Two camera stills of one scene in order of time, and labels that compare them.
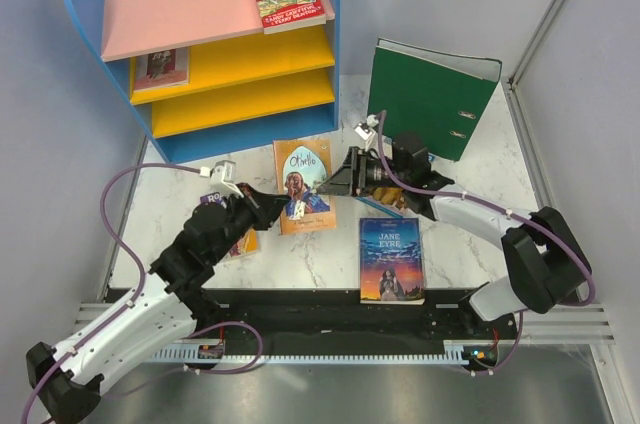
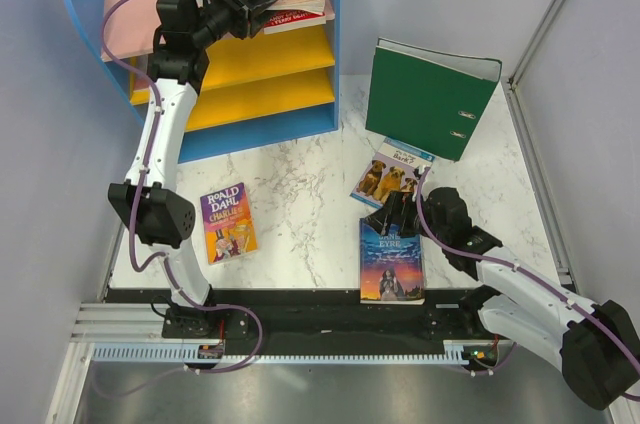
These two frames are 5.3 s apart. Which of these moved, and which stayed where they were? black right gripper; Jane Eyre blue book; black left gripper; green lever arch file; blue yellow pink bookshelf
Moved: black left gripper; black right gripper
Stayed: blue yellow pink bookshelf; green lever arch file; Jane Eyre blue book
